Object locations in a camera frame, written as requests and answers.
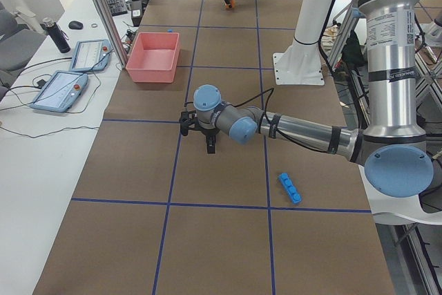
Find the pink plastic box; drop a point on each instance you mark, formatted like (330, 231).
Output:
(153, 57)

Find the long blue block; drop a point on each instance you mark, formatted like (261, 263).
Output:
(290, 189)

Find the black keyboard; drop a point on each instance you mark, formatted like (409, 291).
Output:
(117, 7)

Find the far teach pendant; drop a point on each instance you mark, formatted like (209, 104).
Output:
(90, 55)

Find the teach pendant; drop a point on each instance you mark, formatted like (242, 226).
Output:
(60, 92)
(90, 55)

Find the black computer mouse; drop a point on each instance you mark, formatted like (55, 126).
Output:
(75, 25)

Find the near teach pendant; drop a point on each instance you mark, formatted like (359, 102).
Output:
(60, 92)

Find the black water bottle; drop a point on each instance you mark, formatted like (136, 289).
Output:
(56, 34)

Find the white chair seat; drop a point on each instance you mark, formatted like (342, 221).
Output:
(388, 210)

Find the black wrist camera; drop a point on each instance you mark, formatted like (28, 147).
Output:
(188, 122)

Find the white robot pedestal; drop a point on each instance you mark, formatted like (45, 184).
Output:
(300, 64)

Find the aluminium frame post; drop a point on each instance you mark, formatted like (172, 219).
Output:
(111, 30)

